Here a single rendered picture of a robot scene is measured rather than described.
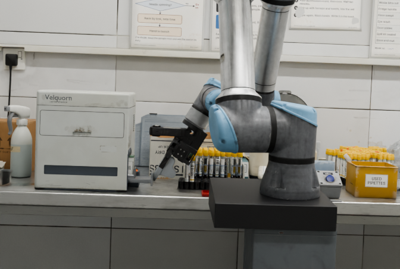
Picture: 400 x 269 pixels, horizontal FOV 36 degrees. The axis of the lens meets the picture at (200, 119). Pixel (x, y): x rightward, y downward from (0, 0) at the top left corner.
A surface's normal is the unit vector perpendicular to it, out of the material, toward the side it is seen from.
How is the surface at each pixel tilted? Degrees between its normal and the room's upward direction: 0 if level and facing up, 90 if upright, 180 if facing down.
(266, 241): 90
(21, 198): 90
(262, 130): 90
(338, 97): 90
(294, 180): 76
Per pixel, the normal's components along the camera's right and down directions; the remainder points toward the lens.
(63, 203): 0.04, 0.05
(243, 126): 0.18, -0.11
